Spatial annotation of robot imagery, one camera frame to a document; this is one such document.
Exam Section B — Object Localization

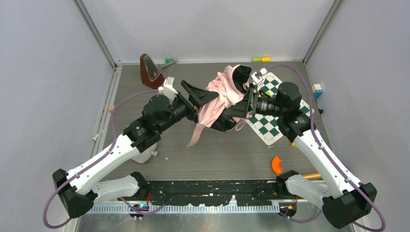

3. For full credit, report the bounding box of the pink and black folding umbrella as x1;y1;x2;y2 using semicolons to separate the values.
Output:
187;64;252;147

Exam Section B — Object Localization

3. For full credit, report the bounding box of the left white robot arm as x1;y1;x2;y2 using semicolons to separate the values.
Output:
52;80;219;219

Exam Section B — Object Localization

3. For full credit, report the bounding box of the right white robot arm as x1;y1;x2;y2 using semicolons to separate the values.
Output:
223;82;377;229

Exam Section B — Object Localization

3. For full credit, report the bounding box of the green white chessboard mat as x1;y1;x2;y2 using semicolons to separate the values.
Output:
246;72;315;146

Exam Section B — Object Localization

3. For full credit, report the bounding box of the brown wooden metronome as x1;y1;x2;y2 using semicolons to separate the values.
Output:
140;54;165;89

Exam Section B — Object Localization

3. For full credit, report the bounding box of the blue and white block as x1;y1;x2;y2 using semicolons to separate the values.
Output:
312;84;323;100

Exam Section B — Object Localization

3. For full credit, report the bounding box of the orange curved block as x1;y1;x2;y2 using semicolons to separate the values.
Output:
271;156;283;175

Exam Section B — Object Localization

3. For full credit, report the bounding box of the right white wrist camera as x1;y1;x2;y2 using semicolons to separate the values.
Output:
250;68;268;91

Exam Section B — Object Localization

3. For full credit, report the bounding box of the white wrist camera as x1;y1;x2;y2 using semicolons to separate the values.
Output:
250;68;268;91
158;77;178;101

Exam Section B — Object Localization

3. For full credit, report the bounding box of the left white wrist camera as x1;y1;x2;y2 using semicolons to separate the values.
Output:
158;77;178;101

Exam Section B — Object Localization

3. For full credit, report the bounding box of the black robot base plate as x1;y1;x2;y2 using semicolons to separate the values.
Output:
124;180;296;206

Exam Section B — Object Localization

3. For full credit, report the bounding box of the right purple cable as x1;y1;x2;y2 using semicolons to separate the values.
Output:
267;63;387;232

